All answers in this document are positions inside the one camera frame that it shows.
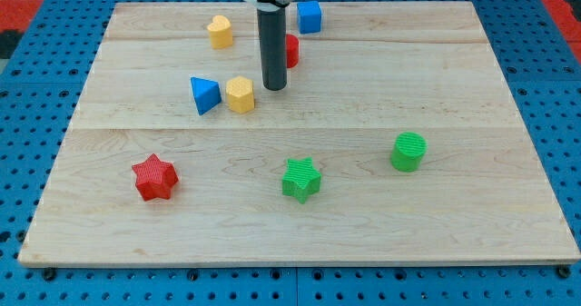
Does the blue triangle block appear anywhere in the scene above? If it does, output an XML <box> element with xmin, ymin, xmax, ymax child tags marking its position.
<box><xmin>190</xmin><ymin>77</ymin><xmax>222</xmax><ymax>115</ymax></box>

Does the red star block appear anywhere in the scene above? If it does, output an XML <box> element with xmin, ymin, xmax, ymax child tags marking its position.
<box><xmin>132</xmin><ymin>153</ymin><xmax>179</xmax><ymax>202</ymax></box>

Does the yellow heart block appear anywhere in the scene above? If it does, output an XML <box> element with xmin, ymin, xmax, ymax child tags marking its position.
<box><xmin>207</xmin><ymin>15</ymin><xmax>233</xmax><ymax>49</ymax></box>

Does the green star block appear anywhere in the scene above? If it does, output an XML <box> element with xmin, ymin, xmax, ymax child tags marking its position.
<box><xmin>281</xmin><ymin>157</ymin><xmax>321</xmax><ymax>204</ymax></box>

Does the yellow hexagon block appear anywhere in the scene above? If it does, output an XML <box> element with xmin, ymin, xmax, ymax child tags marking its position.
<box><xmin>226</xmin><ymin>76</ymin><xmax>255</xmax><ymax>114</ymax></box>

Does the green cylinder block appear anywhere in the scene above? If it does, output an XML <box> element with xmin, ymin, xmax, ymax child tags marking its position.
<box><xmin>390</xmin><ymin>132</ymin><xmax>428</xmax><ymax>173</ymax></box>

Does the red cylinder block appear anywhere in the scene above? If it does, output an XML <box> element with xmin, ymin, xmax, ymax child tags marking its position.
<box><xmin>286</xmin><ymin>34</ymin><xmax>300</xmax><ymax>68</ymax></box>

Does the wooden board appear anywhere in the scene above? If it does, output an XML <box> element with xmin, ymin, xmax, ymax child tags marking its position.
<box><xmin>18</xmin><ymin>2</ymin><xmax>580</xmax><ymax>268</ymax></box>

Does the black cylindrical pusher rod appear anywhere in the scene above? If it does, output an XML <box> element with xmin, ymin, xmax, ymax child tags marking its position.
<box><xmin>257</xmin><ymin>8</ymin><xmax>287</xmax><ymax>91</ymax></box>

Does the blue cube block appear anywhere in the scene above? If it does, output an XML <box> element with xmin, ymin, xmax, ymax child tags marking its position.
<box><xmin>297</xmin><ymin>1</ymin><xmax>322</xmax><ymax>34</ymax></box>

